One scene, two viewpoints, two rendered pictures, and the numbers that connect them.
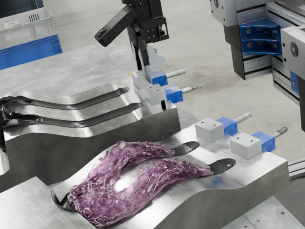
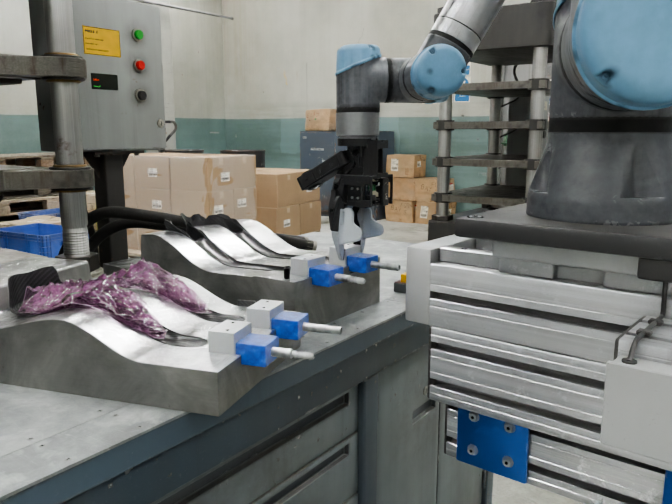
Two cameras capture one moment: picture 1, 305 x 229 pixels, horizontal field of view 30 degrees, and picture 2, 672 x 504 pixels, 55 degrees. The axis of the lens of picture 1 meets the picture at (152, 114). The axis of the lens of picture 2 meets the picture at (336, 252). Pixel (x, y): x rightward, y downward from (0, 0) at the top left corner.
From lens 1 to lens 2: 1.03 m
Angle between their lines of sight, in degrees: 48
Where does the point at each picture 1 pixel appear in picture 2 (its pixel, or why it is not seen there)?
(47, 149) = (169, 263)
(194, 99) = not seen: outside the picture
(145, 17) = (356, 171)
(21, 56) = not seen: hidden behind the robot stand
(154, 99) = (294, 266)
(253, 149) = (219, 340)
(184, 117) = (358, 324)
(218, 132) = (261, 319)
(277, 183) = (193, 396)
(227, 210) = (105, 378)
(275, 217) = (127, 424)
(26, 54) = not seen: hidden behind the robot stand
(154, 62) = (347, 231)
